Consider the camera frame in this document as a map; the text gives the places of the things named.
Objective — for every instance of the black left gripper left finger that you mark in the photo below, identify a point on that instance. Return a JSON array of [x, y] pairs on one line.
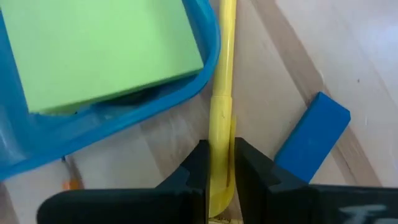
[[124, 208]]

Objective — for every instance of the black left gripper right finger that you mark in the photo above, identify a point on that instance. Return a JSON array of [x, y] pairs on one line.
[[295, 208]]

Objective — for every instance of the blue rectangular eraser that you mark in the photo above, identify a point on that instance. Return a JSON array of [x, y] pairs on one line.
[[314, 137]]

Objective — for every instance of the yellow highlighter pen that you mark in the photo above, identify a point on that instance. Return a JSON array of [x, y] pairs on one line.
[[221, 124]]

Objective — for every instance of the green sticky note pad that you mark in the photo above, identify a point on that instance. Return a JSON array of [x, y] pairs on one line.
[[99, 53]]

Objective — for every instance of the orange pencil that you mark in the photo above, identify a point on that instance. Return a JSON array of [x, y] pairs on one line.
[[72, 184]]

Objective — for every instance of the blue plastic bin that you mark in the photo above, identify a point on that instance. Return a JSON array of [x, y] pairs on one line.
[[93, 124]]

